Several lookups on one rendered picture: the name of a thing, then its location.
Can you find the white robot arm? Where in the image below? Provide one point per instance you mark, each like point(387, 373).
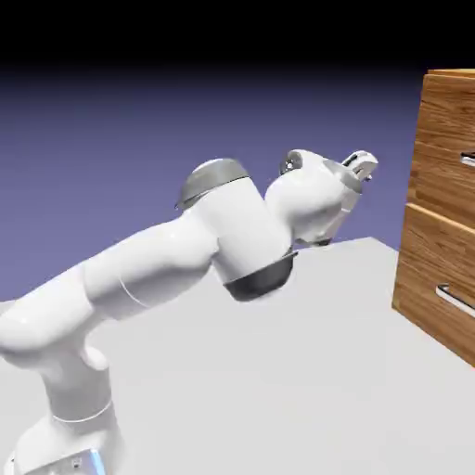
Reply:
point(237, 230)

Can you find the wooden cabinet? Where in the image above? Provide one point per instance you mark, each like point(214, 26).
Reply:
point(438, 245)

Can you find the wooden drawer front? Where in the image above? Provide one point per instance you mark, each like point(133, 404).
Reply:
point(419, 267)
point(441, 111)

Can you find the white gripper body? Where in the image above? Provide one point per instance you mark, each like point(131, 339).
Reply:
point(343, 215)

